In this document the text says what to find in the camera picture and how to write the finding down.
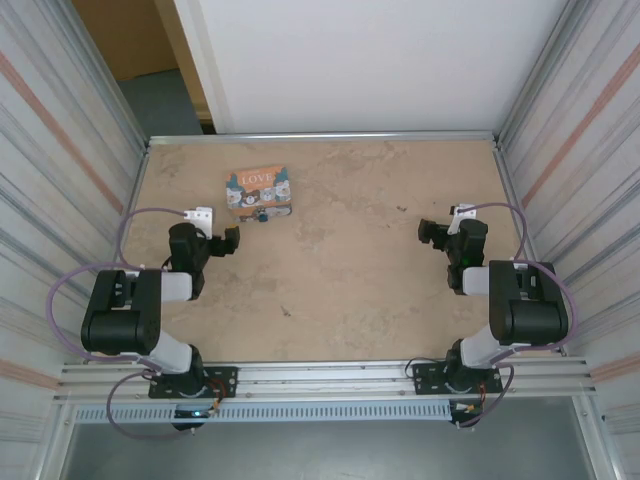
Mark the brown cardboard box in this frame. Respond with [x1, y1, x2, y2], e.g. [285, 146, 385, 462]
[72, 0, 180, 82]

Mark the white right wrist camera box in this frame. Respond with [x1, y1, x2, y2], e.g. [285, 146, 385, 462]
[447, 203, 479, 236]

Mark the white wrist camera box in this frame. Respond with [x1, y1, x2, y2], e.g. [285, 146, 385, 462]
[447, 203, 479, 236]
[182, 205, 215, 237]

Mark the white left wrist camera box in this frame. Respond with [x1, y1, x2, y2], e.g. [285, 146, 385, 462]
[182, 205, 215, 237]

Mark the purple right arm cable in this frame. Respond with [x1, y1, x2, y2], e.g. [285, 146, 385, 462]
[457, 201, 581, 430]

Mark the thin aluminium table edge rail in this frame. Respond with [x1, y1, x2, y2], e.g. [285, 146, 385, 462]
[146, 130, 502, 148]

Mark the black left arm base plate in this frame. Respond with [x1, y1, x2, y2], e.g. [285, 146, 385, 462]
[148, 366, 239, 400]

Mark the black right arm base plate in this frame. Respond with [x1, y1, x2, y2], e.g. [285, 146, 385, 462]
[411, 360, 503, 397]

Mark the wide aluminium mounting rail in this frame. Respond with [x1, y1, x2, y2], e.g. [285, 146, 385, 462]
[57, 356, 597, 405]

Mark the white door frame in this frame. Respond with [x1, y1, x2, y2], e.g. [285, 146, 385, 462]
[172, 0, 236, 135]

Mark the grey slotted cable duct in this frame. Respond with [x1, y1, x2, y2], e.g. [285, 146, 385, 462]
[73, 401, 454, 424]

